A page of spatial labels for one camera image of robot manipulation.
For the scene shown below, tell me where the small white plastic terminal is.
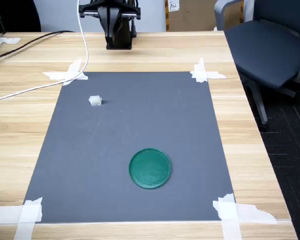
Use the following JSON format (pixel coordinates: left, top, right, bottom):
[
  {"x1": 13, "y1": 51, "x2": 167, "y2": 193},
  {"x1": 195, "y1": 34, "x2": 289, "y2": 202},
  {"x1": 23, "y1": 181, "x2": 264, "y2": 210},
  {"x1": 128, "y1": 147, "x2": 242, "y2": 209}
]
[{"x1": 88, "y1": 95, "x2": 103, "y2": 107}]

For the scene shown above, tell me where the round green lid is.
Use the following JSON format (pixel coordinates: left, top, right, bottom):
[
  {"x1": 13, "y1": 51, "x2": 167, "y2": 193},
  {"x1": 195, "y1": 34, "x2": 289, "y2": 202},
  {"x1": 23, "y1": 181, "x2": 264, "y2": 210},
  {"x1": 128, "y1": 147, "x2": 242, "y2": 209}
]
[{"x1": 128, "y1": 147, "x2": 172, "y2": 191}]

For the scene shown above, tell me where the white tape piece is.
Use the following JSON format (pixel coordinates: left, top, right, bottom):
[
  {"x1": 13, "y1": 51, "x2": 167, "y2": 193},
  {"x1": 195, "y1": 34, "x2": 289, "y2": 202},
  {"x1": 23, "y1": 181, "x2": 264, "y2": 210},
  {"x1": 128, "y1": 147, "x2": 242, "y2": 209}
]
[
  {"x1": 212, "y1": 192, "x2": 278, "y2": 240},
  {"x1": 0, "y1": 196, "x2": 44, "y2": 240},
  {"x1": 42, "y1": 58, "x2": 89, "y2": 87},
  {"x1": 189, "y1": 57, "x2": 227, "y2": 84}
]

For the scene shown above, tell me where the black chair back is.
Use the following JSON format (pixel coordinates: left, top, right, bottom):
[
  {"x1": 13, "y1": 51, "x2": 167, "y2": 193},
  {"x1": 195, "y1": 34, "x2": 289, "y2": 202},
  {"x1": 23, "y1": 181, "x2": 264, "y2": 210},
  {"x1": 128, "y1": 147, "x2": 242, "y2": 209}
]
[{"x1": 0, "y1": 0, "x2": 42, "y2": 33}]

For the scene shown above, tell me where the brown cardboard box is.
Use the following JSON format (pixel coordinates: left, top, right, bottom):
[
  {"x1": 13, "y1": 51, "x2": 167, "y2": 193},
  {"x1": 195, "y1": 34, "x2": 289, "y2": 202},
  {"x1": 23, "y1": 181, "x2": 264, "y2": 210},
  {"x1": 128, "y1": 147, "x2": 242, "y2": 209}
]
[{"x1": 164, "y1": 0, "x2": 245, "y2": 33}]

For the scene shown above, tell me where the dark grey mat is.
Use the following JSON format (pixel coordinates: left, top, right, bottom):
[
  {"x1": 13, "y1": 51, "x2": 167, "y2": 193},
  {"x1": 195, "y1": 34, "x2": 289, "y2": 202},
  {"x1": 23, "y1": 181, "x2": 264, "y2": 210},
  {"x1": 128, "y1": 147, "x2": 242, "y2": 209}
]
[{"x1": 22, "y1": 71, "x2": 238, "y2": 224}]

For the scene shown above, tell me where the dark grey office chair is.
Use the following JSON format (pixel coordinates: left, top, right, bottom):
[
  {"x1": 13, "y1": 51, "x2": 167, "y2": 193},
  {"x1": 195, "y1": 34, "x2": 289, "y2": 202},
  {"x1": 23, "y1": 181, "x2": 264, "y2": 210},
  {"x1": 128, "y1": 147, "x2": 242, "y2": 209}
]
[{"x1": 213, "y1": 0, "x2": 300, "y2": 133}]

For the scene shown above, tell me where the white cable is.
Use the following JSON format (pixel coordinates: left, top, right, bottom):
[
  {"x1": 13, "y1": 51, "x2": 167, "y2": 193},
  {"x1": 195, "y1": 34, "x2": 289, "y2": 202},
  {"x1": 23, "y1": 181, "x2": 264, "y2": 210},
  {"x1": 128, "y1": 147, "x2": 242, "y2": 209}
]
[{"x1": 0, "y1": 0, "x2": 90, "y2": 103}]

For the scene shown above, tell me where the black cable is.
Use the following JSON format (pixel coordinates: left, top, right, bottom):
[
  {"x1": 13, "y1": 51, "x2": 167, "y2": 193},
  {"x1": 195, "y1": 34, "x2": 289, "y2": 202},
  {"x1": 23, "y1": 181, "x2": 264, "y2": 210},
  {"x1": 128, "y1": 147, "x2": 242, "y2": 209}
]
[{"x1": 0, "y1": 30, "x2": 76, "y2": 65}]

